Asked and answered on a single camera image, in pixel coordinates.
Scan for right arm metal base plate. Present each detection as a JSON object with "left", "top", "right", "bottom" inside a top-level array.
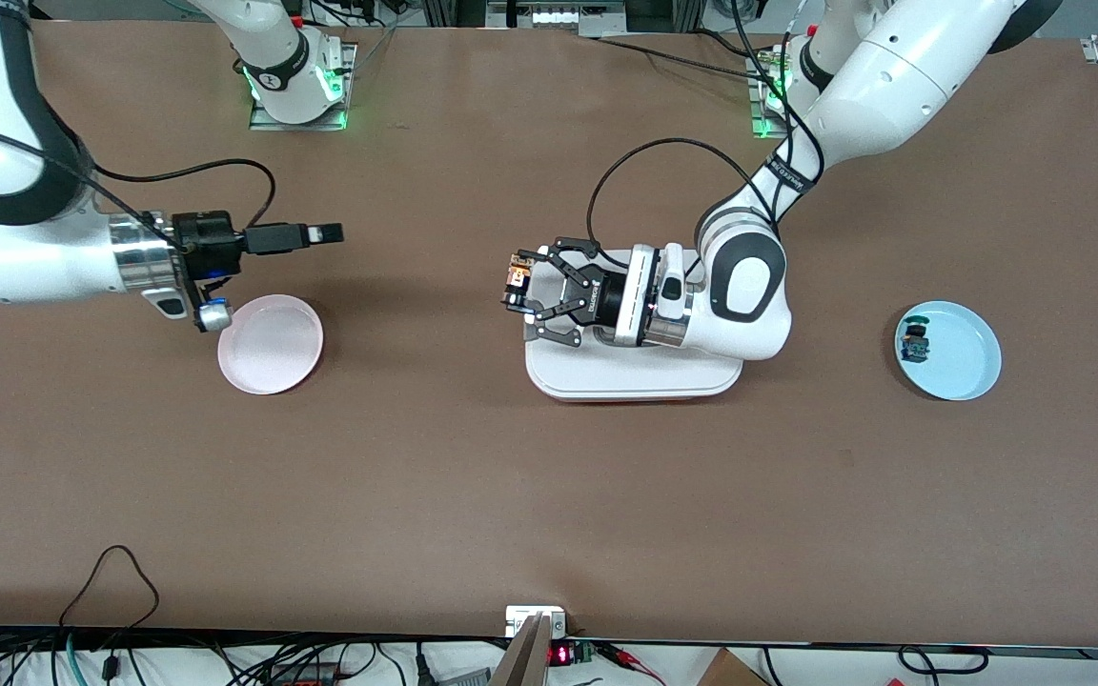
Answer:
[{"left": 249, "top": 43, "right": 357, "bottom": 131}]

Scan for black base power cable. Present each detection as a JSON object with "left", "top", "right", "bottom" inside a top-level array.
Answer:
[{"left": 592, "top": 29, "right": 769, "bottom": 79}]

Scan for white left camera bracket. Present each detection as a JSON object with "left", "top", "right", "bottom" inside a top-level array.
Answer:
[{"left": 627, "top": 245, "right": 659, "bottom": 349}]

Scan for black table edge rail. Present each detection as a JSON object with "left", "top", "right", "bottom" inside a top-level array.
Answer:
[{"left": 0, "top": 624, "right": 1098, "bottom": 661}]

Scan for black coiled cable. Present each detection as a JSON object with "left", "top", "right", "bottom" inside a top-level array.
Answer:
[{"left": 897, "top": 645, "right": 990, "bottom": 676}]

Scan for orange push-button switch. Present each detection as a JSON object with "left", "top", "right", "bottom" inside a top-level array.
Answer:
[{"left": 504, "top": 252, "right": 538, "bottom": 314}]

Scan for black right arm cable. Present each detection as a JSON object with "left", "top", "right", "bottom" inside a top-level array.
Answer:
[{"left": 0, "top": 116, "right": 178, "bottom": 244}]

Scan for black cable with metal plug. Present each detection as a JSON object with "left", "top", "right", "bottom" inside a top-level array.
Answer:
[{"left": 91, "top": 159, "right": 276, "bottom": 232}]

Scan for aluminium camera post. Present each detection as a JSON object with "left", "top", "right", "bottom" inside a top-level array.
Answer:
[{"left": 490, "top": 613, "right": 552, "bottom": 686}]

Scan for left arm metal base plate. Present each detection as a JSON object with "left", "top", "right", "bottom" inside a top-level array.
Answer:
[{"left": 749, "top": 48, "right": 798, "bottom": 141}]

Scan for brown cardboard box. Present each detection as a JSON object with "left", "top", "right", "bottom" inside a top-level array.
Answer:
[{"left": 697, "top": 648, "right": 771, "bottom": 686}]

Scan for white right camera bracket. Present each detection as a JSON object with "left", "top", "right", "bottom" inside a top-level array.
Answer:
[{"left": 142, "top": 288, "right": 193, "bottom": 325}]

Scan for red and black clip leads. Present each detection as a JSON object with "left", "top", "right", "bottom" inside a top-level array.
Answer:
[{"left": 597, "top": 642, "right": 666, "bottom": 686}]

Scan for white camera bracket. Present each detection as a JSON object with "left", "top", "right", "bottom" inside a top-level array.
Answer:
[
  {"left": 142, "top": 288, "right": 193, "bottom": 325},
  {"left": 627, "top": 245, "right": 659, "bottom": 349}
]

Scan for thin black looped cable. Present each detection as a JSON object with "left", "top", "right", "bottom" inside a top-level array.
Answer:
[{"left": 58, "top": 545, "right": 161, "bottom": 634}]

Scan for white lunch box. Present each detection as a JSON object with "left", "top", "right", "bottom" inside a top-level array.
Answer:
[{"left": 523, "top": 250, "right": 745, "bottom": 404}]

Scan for pink round plate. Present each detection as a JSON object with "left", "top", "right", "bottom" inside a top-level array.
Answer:
[{"left": 217, "top": 294, "right": 325, "bottom": 395}]

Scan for small white socket box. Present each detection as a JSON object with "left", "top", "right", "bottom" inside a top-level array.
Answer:
[{"left": 505, "top": 606, "right": 567, "bottom": 637}]

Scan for silver device with white labels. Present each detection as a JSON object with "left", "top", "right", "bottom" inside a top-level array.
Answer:
[{"left": 485, "top": 0, "right": 628, "bottom": 37}]

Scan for light blue round plate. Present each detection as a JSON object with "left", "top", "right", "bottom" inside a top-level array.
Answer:
[{"left": 894, "top": 300, "right": 1003, "bottom": 401}]

